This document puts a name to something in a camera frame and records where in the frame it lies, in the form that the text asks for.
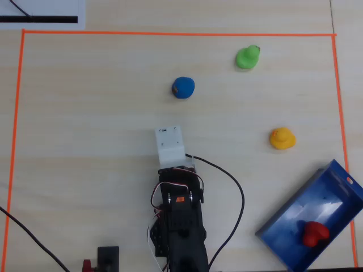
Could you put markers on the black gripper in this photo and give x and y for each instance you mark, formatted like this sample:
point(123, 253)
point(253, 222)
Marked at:
point(178, 173)

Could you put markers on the red rubber duck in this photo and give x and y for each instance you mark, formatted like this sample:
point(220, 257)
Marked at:
point(314, 233)

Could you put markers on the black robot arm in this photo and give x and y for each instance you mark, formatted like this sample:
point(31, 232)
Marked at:
point(184, 235)

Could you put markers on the blue rubber duck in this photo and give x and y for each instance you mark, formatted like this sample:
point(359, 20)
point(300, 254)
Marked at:
point(183, 87)

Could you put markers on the yellow rubber duck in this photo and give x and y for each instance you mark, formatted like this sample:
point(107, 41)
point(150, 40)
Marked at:
point(282, 139)

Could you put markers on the green rubber duck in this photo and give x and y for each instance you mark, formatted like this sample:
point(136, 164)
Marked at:
point(246, 59)

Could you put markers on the black table clamp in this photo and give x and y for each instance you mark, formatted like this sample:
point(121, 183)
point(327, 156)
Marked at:
point(108, 259)

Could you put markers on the blue tray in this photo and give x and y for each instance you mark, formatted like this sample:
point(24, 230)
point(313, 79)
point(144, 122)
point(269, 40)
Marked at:
point(300, 215)

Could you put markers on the long orange tape strip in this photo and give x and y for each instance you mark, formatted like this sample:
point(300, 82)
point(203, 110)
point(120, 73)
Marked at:
point(178, 34)

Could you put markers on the white paper with black bar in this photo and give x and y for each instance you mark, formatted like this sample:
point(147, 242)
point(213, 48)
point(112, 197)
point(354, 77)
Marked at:
point(56, 8)

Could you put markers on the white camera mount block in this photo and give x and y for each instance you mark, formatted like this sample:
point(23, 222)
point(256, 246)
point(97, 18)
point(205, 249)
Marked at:
point(169, 144)

